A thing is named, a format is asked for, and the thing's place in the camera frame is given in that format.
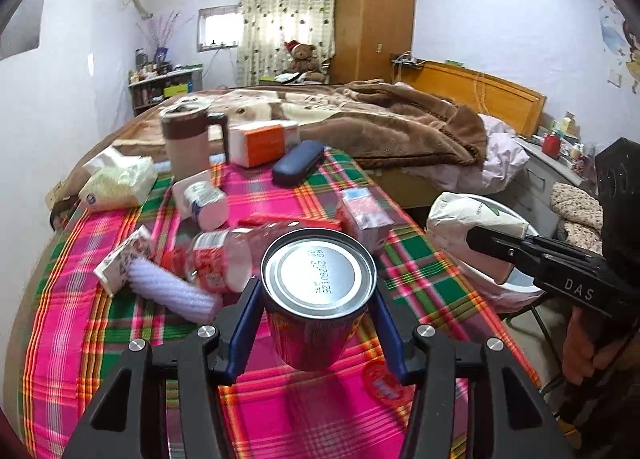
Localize grey bedside cabinet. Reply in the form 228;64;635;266
510;134;601;240

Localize small white plastic jar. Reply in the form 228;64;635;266
182;181;230;230

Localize clear bottle red label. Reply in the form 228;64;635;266
172;222;301;295

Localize white paper packet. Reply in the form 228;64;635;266
426;192;531;251

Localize pink brown lidded mug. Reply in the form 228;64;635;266
160;104;231;181

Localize blue glasses case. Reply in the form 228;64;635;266
272;140;326;186

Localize brown teddy bear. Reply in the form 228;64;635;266
280;40;326;85

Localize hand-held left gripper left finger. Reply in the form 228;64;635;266
60;275;264;459

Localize beige printed bedspread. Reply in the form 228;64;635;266
107;86;351;150

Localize white foam fruit net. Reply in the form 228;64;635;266
129;259;223;324

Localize red metal can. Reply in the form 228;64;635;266
260;230;378;372

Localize wooden wardrobe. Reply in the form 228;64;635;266
327;0;418;85

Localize person's right hand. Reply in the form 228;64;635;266
562;310;609;388

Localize small white pink carton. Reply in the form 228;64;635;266
93;225;155;296

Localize brown fleece blanket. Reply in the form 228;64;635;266
285;80;488;177

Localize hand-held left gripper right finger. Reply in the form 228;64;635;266
370;284;576;459

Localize patterned curtain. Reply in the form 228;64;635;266
235;0;337;86

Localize pale pink quilt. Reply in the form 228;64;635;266
440;114;531;192

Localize row of small bottles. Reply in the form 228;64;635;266
129;46;173;82

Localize white round waste bin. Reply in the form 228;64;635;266
430;194;548;315

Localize red box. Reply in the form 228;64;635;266
237;213;343;233

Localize cluttered storage shelf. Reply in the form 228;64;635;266
127;64;205;117

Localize soft tissue pack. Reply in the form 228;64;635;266
77;146;158;212

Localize assorted toiletry bottles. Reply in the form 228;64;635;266
560;112;598;171

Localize pink paper box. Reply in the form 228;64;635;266
340;188;395;255

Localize orange white box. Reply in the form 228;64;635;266
227;120;301;168

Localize pink green plaid tablecloth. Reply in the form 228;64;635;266
20;146;543;459

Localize vase with dried branches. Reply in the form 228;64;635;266
137;9;193;62

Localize small window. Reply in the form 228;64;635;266
198;6;242;52

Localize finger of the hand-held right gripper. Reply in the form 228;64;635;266
465;225;602;274

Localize wooden bed headboard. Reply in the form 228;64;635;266
402;59;547;137

